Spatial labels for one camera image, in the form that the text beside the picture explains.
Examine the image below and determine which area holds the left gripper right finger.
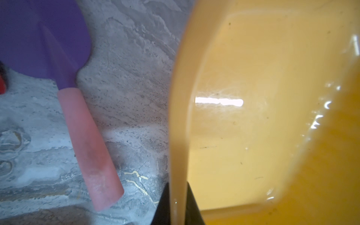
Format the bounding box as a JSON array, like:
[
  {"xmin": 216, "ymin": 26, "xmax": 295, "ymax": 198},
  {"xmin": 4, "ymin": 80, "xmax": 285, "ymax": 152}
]
[{"xmin": 186, "ymin": 183, "xmax": 205, "ymax": 225}]

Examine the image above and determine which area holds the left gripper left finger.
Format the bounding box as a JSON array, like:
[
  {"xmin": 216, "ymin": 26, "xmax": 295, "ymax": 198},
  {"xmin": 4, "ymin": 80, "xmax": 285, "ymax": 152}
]
[{"xmin": 151, "ymin": 183, "xmax": 171, "ymax": 225}]

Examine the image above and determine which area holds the yellow storage box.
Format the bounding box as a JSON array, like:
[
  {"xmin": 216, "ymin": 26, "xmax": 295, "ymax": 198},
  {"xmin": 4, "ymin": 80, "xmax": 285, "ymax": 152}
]
[{"xmin": 169, "ymin": 1, "xmax": 360, "ymax": 225}]

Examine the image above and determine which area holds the purple shovel pink handle left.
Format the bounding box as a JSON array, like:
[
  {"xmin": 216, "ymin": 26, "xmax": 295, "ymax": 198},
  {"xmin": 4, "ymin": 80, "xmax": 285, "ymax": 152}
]
[{"xmin": 1, "ymin": 1, "xmax": 124, "ymax": 211}]

